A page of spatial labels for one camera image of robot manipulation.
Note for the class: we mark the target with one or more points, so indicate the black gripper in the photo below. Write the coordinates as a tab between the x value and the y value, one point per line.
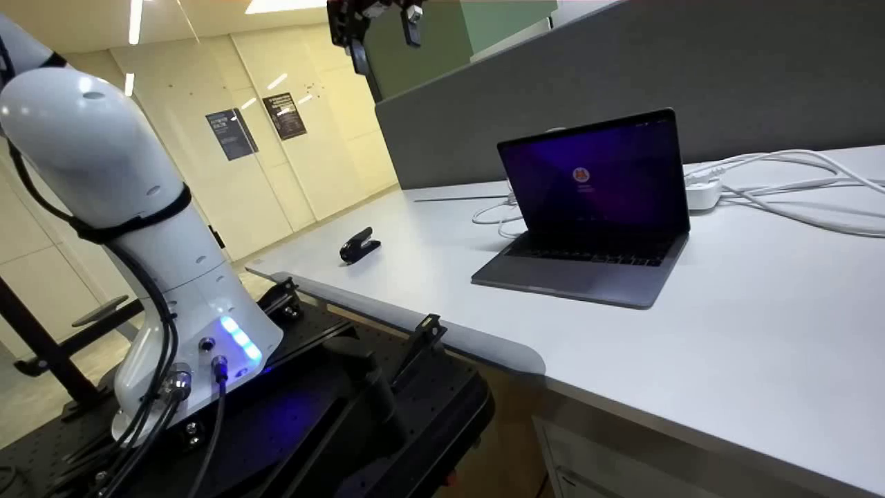
349	23

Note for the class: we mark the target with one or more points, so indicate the grey laptop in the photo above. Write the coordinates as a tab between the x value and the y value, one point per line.
604	212

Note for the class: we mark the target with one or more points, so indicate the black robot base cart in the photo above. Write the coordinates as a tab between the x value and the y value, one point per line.
342	413

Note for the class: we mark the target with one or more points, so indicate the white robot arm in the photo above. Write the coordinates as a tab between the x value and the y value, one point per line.
113	180

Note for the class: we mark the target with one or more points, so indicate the small black clip device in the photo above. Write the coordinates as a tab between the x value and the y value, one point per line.
358	247

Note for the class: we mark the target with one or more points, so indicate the white power adapter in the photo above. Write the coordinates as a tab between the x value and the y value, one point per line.
705	194

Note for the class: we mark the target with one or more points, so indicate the grey desk partition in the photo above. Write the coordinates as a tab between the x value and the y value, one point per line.
739	77

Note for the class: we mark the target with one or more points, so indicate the dark wall poster right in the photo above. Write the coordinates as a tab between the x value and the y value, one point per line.
284	115

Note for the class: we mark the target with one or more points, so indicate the dark wall poster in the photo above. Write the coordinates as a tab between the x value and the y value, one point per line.
232	135
284	115

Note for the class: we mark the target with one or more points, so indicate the dark wall poster left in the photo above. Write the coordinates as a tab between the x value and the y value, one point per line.
232	135

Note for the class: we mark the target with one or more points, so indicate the black stand frame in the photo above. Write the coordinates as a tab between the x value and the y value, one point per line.
56	356

